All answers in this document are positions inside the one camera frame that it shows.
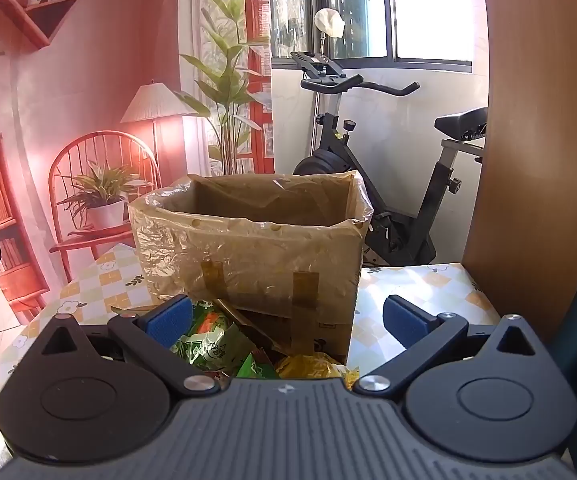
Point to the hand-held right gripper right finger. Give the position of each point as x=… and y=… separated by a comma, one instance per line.
x=406, y=324

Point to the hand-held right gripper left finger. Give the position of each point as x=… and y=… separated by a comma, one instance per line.
x=168, y=319

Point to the green snack packet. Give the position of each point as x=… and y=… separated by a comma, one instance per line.
x=208, y=345
x=254, y=367

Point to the cardboard box with plastic liner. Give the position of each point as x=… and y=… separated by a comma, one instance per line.
x=248, y=255

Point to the yellow snack packet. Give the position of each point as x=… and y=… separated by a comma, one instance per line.
x=308, y=365

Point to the checked floral tablecloth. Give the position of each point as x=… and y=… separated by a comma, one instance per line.
x=98, y=280

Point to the black exercise bike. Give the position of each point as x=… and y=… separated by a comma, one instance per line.
x=328, y=160

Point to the wooden board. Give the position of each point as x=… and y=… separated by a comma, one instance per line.
x=528, y=160

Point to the white cloth on pole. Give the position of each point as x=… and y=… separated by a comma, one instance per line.
x=328, y=22

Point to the sliding window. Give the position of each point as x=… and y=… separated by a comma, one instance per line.
x=428, y=10

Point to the printed wall backdrop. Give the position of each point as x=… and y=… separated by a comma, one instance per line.
x=93, y=60

